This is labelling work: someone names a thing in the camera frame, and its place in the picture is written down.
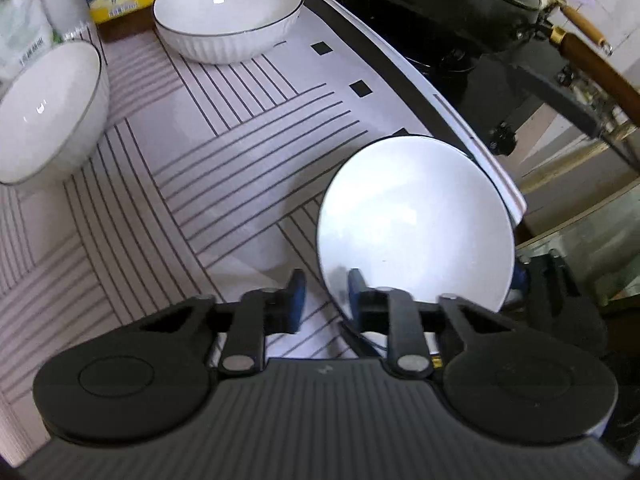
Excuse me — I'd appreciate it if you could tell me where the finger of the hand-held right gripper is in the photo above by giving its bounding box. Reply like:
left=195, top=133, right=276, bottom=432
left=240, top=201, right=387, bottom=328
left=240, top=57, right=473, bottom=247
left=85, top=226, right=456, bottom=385
left=517, top=249, right=584, bottom=311

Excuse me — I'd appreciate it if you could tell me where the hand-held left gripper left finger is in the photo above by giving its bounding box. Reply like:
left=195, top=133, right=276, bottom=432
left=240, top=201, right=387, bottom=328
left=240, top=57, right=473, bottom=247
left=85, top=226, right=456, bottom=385
left=134, top=268, right=307, bottom=377

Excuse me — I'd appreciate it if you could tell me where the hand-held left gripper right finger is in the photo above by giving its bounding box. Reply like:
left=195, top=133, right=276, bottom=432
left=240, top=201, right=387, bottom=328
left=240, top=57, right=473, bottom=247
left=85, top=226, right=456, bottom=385
left=348, top=268, right=519, bottom=380

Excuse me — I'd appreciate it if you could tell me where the white ribbed bowl dark rim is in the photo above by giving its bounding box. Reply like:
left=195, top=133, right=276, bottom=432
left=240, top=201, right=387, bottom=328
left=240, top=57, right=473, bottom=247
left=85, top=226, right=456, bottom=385
left=152, top=0, right=305, bottom=65
left=316, top=134, right=517, bottom=360
left=0, top=40, right=111, bottom=186

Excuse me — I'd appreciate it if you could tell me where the striped white tablecloth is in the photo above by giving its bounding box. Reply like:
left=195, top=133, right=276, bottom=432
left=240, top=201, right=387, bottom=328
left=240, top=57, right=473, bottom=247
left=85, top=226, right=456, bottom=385
left=0, top=0, right=528, bottom=480

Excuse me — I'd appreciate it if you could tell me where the dark metal bar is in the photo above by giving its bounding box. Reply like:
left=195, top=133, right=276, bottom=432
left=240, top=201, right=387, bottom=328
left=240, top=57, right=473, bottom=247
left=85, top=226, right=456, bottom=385
left=509, top=62, right=608, bottom=140

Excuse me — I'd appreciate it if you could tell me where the white plastic seasoning bag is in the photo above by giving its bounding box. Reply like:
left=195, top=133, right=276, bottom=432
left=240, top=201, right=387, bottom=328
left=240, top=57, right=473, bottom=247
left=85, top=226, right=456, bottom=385
left=0, top=0, right=81, bottom=81

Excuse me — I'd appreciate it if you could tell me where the black wok wooden handle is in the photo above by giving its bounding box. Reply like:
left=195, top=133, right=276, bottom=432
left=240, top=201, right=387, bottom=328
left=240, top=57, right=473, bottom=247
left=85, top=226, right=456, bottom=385
left=345, top=0, right=640, bottom=128

